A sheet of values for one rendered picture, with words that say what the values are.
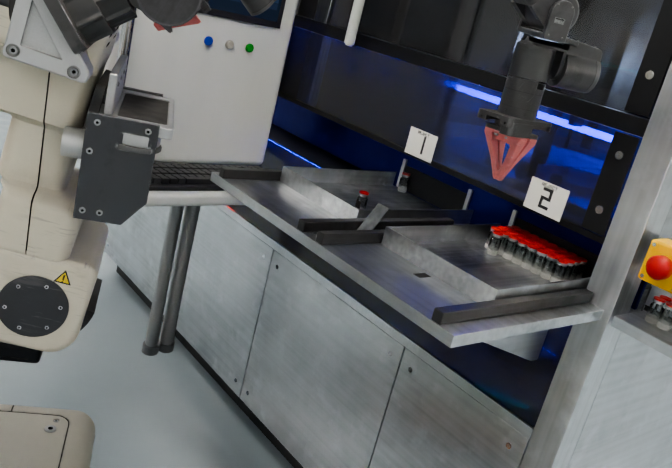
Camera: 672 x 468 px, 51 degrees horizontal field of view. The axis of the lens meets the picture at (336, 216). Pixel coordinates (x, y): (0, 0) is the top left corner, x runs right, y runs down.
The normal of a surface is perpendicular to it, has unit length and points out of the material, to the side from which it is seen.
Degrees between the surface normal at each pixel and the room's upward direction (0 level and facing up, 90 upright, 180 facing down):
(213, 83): 90
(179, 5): 93
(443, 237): 90
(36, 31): 90
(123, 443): 0
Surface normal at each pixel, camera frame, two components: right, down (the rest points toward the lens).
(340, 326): -0.76, 0.00
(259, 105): 0.64, 0.37
